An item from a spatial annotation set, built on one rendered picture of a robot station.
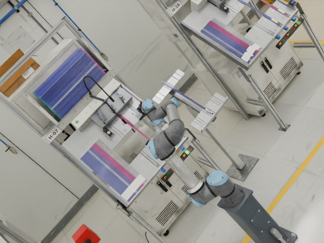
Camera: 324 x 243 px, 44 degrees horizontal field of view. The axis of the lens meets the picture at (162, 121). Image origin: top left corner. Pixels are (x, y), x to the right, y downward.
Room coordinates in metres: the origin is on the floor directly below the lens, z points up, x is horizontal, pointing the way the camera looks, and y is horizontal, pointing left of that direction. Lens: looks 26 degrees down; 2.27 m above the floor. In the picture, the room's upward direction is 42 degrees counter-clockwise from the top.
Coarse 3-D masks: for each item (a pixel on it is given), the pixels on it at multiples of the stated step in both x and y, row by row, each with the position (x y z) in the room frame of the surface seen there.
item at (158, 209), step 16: (144, 128) 3.46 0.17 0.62; (128, 144) 3.44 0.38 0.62; (144, 144) 3.21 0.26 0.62; (128, 160) 3.19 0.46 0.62; (192, 160) 2.93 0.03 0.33; (160, 176) 2.86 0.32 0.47; (176, 176) 2.89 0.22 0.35; (144, 192) 2.82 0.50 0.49; (160, 192) 2.84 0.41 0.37; (176, 192) 2.86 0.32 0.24; (144, 208) 2.80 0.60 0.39; (160, 208) 2.82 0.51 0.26; (176, 208) 2.85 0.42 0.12; (160, 224) 2.79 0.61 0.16
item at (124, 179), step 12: (96, 144) 2.84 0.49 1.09; (84, 156) 2.81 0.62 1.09; (96, 156) 2.78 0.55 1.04; (108, 156) 2.75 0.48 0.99; (96, 168) 2.72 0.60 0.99; (108, 168) 2.69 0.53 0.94; (120, 168) 2.66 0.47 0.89; (132, 168) 2.63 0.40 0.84; (108, 180) 2.63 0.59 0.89; (120, 180) 2.60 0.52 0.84; (132, 180) 2.57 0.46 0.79; (144, 180) 2.54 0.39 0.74; (120, 192) 2.55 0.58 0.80; (132, 192) 2.52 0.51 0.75
